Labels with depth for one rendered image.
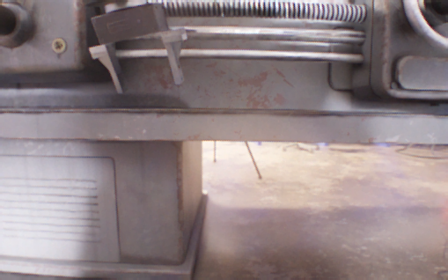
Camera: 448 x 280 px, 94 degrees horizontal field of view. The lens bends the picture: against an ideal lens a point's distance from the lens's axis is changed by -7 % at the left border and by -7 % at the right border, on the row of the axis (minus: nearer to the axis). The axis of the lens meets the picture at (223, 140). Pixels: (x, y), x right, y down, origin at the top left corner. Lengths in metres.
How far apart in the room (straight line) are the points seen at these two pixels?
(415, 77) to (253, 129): 0.36
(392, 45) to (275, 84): 0.28
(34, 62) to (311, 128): 0.61
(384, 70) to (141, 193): 0.65
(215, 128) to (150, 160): 0.22
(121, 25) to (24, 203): 0.57
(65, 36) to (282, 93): 0.54
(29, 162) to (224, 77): 0.58
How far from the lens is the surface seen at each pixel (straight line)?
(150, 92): 0.68
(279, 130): 0.49
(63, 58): 0.60
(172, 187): 0.62
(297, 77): 0.69
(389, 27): 0.62
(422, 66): 0.63
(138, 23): 0.47
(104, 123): 0.54
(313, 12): 0.65
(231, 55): 0.58
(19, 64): 0.66
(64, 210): 0.76
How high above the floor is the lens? 0.46
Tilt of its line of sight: 7 degrees down
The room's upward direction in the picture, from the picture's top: 1 degrees clockwise
